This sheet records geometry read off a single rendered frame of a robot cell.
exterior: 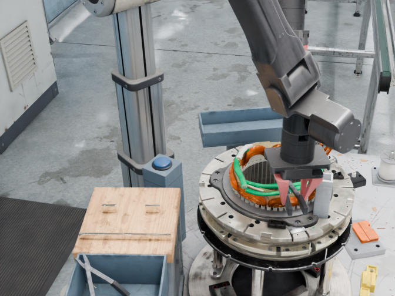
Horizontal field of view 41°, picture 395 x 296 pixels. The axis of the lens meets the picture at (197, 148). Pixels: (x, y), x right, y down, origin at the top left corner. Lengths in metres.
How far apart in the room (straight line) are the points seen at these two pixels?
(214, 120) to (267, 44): 0.70
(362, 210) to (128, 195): 0.72
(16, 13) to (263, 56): 2.74
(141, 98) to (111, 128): 2.05
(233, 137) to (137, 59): 0.31
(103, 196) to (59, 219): 1.62
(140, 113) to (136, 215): 0.38
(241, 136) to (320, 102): 0.55
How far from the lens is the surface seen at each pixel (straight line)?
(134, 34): 1.32
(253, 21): 0.75
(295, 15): 0.97
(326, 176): 1.02
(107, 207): 1.11
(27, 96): 3.56
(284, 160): 0.90
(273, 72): 0.78
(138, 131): 1.42
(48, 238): 2.68
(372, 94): 2.86
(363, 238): 1.46
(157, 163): 1.27
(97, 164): 3.11
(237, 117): 1.45
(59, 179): 3.06
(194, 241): 1.44
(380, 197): 1.64
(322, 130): 0.82
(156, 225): 1.07
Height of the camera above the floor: 1.79
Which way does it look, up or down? 34 degrees down
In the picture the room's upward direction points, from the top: 2 degrees counter-clockwise
